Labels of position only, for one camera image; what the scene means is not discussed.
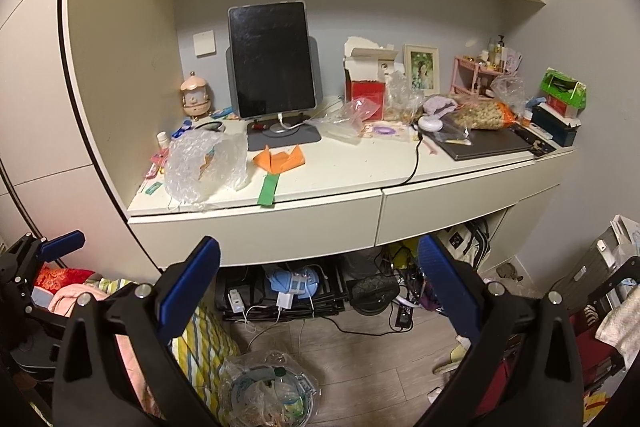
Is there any bubble wrap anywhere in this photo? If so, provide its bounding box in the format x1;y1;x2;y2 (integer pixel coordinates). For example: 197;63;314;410
164;129;250;205

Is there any clear plastic bag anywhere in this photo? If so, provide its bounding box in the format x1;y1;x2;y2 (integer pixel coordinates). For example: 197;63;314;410
308;98;382;144

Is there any plastic bag with food scraps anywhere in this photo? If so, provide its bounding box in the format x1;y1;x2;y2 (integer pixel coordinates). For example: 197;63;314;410
234;381;290;426

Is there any clear plastic bottle green cap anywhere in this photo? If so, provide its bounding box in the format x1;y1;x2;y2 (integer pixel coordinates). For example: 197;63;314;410
273;367;305;424

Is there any trash bin with liner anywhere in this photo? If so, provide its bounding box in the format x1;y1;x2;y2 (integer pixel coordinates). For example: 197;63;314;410
218;349;321;426

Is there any striped yellow blue bedding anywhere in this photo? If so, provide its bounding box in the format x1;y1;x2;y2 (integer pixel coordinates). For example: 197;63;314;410
116;300;240;421

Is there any pink sticker packet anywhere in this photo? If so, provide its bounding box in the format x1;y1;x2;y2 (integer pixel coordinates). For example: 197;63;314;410
145;148;169;180

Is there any small white pill bottle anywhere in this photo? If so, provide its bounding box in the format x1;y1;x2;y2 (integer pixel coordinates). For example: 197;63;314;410
156;131;170;150

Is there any blue white small tube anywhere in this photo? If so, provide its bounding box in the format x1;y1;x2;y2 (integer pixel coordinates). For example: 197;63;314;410
171;119;193;140

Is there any pink carousel night light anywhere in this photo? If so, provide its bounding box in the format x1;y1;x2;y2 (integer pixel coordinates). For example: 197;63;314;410
180;72;213;119

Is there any black magnifying glass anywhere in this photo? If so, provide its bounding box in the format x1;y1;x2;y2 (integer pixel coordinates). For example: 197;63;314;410
195;121;226;132

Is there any white charger plug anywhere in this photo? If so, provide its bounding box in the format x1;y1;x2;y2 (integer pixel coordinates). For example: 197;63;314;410
277;291;294;310

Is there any blue power strip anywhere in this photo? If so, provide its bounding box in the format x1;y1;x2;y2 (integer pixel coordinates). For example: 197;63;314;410
267;268;320;299

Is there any orange green paper tulip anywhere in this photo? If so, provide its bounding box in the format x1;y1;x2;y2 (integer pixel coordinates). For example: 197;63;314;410
253;145;306;207

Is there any black laptop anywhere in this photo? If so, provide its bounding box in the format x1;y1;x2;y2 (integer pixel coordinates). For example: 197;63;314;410
439;128;529;161

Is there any grey tablet stand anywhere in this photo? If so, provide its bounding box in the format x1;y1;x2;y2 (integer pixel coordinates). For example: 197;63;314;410
226;34;322;152

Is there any snack bag orange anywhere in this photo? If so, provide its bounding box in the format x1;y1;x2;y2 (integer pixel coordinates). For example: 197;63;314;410
452;100;516;130

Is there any black tablet screen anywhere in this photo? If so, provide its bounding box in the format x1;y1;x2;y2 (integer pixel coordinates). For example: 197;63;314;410
228;1;318;119

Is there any white round device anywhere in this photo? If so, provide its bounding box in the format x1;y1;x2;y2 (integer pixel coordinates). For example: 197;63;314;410
418;115;444;133

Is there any green tissue box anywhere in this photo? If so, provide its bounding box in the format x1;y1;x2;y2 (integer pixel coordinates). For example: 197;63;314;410
539;68;587;110

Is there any pink desk rack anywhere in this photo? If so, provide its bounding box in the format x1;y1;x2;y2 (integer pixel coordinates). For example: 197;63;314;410
450;56;502;98

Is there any framed photo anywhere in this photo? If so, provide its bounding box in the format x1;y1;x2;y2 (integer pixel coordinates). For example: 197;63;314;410
402;44;440;95

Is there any red white open box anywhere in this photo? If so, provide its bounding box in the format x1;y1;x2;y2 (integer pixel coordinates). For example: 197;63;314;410
343;36;398;120

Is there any white wall switch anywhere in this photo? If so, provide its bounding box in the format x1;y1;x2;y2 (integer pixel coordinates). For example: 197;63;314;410
192;29;217;57

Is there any black cable on desk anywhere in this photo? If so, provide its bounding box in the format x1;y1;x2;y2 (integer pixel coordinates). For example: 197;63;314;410
278;131;426;203

